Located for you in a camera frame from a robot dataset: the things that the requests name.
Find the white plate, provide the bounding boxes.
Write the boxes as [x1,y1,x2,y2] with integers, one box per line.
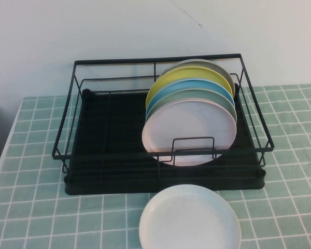
[139,184,242,249]

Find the pink plate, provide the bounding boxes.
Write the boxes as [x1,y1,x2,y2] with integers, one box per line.
[142,100,238,167]

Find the green checked tablecloth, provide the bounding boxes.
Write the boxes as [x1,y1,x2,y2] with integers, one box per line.
[0,82,311,249]

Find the pale green plate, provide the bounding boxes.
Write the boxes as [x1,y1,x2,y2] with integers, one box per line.
[146,89,237,122]

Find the grey plate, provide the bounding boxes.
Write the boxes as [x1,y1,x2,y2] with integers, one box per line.
[159,59,235,90]

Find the blue plate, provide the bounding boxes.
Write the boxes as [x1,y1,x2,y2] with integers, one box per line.
[145,79,235,112]

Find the black wire dish rack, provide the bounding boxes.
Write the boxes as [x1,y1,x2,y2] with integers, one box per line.
[51,53,275,174]

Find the yellow plate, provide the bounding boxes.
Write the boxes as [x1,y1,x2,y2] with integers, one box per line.
[145,65,235,108]

